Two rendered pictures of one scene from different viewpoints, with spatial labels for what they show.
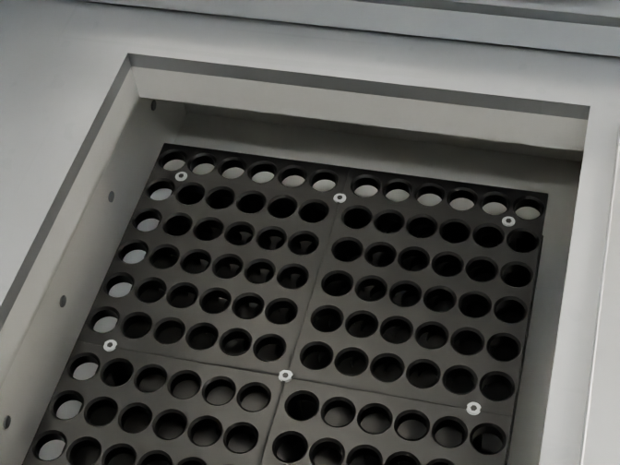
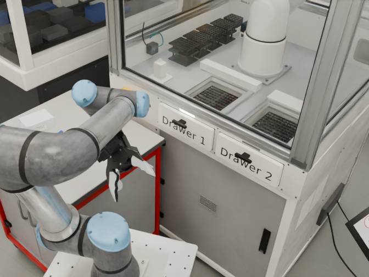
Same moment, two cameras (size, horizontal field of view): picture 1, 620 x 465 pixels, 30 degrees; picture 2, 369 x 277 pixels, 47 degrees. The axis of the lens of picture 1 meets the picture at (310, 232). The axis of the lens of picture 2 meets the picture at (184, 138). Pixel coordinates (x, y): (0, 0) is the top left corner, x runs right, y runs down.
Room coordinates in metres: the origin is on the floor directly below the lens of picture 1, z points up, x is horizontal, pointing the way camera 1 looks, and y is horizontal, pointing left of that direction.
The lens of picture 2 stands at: (1.70, 0.07, 1.95)
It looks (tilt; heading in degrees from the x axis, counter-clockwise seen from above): 39 degrees down; 197
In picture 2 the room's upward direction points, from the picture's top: 4 degrees clockwise
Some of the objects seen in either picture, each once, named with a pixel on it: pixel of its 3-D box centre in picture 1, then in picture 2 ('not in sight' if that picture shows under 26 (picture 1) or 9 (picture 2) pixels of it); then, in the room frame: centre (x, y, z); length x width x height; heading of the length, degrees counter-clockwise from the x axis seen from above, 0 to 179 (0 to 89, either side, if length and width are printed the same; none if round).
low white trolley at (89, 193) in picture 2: not in sight; (78, 198); (0.47, -0.84, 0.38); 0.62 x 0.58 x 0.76; 70
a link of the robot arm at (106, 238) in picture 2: not in sight; (107, 239); (1.02, -0.35, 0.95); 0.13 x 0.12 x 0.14; 96
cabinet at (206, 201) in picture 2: not in sight; (241, 159); (-0.11, -0.14, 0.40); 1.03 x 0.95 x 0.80; 70
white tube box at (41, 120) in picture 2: not in sight; (37, 122); (0.45, -1.01, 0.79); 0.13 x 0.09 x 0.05; 150
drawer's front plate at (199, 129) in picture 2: not in sight; (184, 126); (0.32, -0.35, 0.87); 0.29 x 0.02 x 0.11; 70
